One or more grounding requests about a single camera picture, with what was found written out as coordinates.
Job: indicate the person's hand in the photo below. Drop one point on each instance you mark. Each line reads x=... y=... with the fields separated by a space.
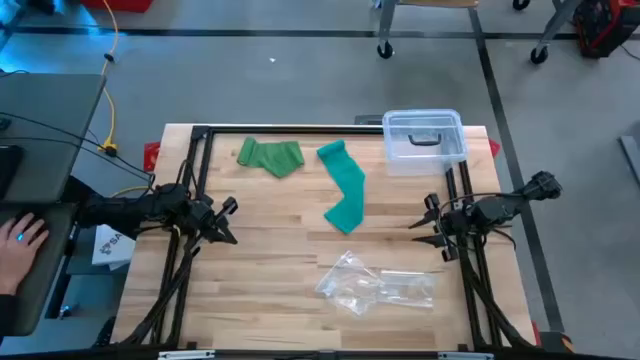
x=20 y=250

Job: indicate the teal elastic bandage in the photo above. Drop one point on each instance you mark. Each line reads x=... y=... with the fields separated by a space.
x=345 y=185

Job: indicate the white printed paper sheet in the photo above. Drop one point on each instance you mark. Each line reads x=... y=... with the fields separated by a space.
x=112 y=250

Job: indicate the grey desk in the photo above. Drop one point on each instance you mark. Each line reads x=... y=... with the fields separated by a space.
x=50 y=110

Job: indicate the black aluminium table frame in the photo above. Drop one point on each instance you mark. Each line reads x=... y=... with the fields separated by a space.
x=300 y=130

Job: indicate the grey metal plate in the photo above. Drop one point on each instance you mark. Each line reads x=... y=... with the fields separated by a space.
x=367 y=120

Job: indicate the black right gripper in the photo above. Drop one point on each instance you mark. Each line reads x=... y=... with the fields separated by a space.
x=455 y=222

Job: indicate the grey table leg with caster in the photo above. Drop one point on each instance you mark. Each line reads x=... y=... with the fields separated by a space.
x=386 y=25
x=556 y=27

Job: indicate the silver metal bracket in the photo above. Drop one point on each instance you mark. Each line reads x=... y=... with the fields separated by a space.
x=185 y=355
x=465 y=356

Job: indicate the red and black crate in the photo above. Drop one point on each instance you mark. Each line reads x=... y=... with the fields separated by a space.
x=600 y=30

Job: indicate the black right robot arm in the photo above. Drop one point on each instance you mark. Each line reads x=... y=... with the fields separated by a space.
x=500 y=210

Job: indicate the black keyboard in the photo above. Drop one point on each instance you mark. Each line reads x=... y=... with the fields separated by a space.
x=9 y=170

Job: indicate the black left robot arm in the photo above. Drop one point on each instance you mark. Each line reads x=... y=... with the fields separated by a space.
x=125 y=212

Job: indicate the clear plastic storage box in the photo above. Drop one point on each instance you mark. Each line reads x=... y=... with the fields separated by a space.
x=400 y=150

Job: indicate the black caster wheel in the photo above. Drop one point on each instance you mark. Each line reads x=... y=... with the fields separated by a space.
x=521 y=4

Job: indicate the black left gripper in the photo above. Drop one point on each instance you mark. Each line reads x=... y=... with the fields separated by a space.
x=205 y=217

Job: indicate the clear plastic bag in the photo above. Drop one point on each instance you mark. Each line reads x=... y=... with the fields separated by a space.
x=360 y=287

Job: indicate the light green elastic bandage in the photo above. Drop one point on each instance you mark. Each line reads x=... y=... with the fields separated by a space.
x=272 y=155

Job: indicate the red plastic bin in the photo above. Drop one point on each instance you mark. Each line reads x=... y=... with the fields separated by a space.
x=117 y=5

